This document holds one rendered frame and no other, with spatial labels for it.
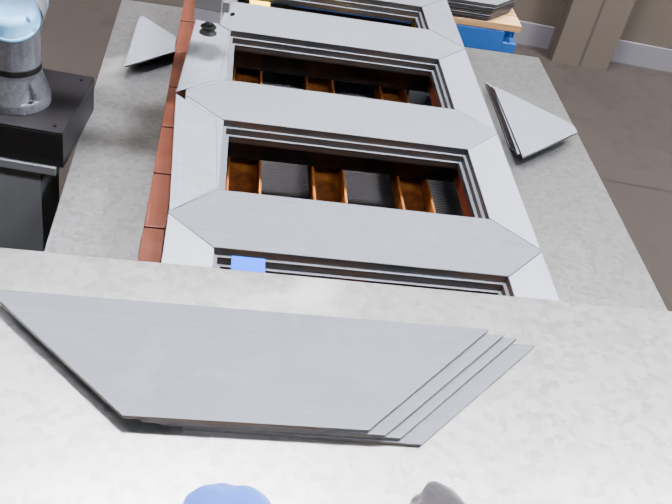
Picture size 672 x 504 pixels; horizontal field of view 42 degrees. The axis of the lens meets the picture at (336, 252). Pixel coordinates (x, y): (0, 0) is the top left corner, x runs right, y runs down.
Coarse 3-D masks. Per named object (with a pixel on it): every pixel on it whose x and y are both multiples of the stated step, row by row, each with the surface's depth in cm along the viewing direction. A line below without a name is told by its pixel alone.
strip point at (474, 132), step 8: (456, 112) 214; (464, 120) 212; (472, 120) 213; (464, 128) 209; (472, 128) 210; (480, 128) 210; (488, 128) 211; (464, 136) 206; (472, 136) 207; (480, 136) 207; (488, 136) 208; (472, 144) 204
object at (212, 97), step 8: (224, 80) 206; (200, 88) 201; (208, 88) 202; (216, 88) 203; (224, 88) 203; (200, 96) 199; (208, 96) 199; (216, 96) 200; (224, 96) 201; (200, 104) 196; (208, 104) 197; (216, 104) 197; (216, 112) 195
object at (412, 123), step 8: (400, 104) 212; (408, 104) 213; (416, 104) 214; (400, 112) 209; (408, 112) 210; (416, 112) 211; (424, 112) 212; (400, 120) 206; (408, 120) 207; (416, 120) 208; (424, 120) 208; (400, 128) 204; (408, 128) 204; (416, 128) 205; (424, 128) 206; (400, 136) 201; (408, 136) 201; (416, 136) 202; (424, 136) 203; (432, 144) 200
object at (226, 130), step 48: (288, 0) 256; (336, 0) 258; (240, 48) 229; (288, 48) 231; (336, 48) 232; (288, 144) 196; (336, 144) 198; (384, 144) 200; (480, 192) 189; (432, 288) 166; (480, 288) 168
